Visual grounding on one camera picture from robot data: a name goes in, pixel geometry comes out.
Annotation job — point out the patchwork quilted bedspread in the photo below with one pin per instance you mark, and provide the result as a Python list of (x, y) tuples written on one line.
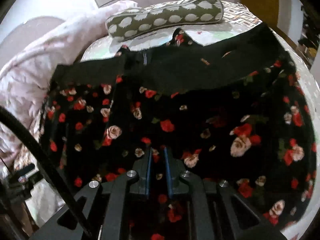
[(203, 35)]

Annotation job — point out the black floral garment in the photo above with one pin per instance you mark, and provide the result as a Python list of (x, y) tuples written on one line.
[(231, 110)]

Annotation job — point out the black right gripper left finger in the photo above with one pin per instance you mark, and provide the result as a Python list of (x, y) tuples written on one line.
[(103, 205)]

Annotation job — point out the olive bolster pillow white spots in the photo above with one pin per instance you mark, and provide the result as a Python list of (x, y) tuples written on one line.
[(133, 22)]

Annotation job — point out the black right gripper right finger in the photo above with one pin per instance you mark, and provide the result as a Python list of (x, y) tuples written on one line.
[(215, 210)]

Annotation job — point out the pink floral blanket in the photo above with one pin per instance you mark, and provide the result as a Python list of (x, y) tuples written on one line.
[(25, 78)]

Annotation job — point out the cluttered white shelf unit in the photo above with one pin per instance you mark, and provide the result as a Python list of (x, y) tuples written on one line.
[(308, 43)]

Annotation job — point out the pink arched headboard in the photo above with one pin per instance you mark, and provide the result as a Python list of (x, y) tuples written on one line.
[(26, 33)]

